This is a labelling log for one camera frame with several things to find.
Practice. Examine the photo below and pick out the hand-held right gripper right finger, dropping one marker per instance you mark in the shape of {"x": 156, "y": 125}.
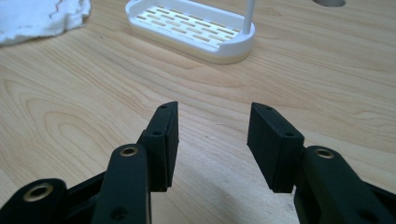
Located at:
{"x": 277, "y": 149}

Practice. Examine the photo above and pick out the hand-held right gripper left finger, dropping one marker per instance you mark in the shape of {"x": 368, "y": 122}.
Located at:
{"x": 162, "y": 146}

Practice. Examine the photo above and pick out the white slotted drain rack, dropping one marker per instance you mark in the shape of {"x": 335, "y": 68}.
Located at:
{"x": 193, "y": 28}

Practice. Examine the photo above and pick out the grey round object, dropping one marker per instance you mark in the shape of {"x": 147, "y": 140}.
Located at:
{"x": 329, "y": 2}

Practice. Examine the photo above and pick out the white cloth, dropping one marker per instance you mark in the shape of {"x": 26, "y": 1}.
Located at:
{"x": 37, "y": 18}

